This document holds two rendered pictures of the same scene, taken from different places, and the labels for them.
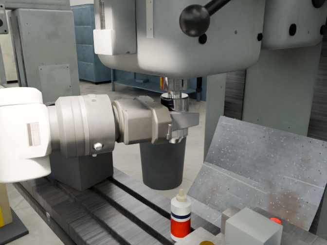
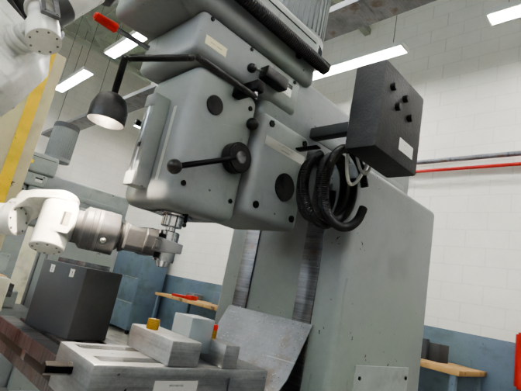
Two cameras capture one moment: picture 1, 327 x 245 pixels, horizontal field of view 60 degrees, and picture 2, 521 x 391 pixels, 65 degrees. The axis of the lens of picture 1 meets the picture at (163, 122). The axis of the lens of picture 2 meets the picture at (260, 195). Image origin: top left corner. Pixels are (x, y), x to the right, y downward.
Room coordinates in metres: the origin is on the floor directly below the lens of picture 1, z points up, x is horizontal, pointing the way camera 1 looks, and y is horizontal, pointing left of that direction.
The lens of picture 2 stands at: (-0.47, -0.21, 1.17)
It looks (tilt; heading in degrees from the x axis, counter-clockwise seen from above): 13 degrees up; 1
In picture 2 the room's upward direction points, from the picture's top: 11 degrees clockwise
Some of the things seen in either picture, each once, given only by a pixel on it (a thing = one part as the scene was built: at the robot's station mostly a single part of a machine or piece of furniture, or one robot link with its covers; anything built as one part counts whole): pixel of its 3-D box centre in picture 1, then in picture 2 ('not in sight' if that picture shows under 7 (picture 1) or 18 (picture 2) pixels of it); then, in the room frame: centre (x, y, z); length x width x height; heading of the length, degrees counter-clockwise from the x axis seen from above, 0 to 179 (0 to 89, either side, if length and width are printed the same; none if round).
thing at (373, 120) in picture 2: not in sight; (388, 122); (0.42, -0.47, 1.62); 0.20 x 0.09 x 0.21; 134
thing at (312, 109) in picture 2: not in sight; (324, 152); (0.80, -0.38, 1.66); 0.80 x 0.23 x 0.20; 134
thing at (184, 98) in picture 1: (174, 98); (169, 233); (0.45, -0.02, 1.26); 0.05 x 0.05 x 0.01
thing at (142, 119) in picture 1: (120, 123); (124, 238); (0.42, 0.07, 1.23); 0.13 x 0.12 x 0.10; 23
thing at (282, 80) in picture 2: not in sight; (265, 76); (0.40, -0.16, 1.66); 0.12 x 0.04 x 0.04; 134
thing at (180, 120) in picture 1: (182, 121); (168, 246); (0.42, -0.03, 1.23); 0.06 x 0.02 x 0.03; 113
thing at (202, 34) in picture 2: not in sight; (222, 79); (0.48, -0.05, 1.68); 0.34 x 0.24 x 0.10; 134
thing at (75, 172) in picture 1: (69, 141); (74, 295); (0.76, 0.27, 1.07); 0.22 x 0.12 x 0.20; 55
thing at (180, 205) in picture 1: (180, 213); not in sight; (0.48, -0.03, 1.02); 0.04 x 0.04 x 0.11
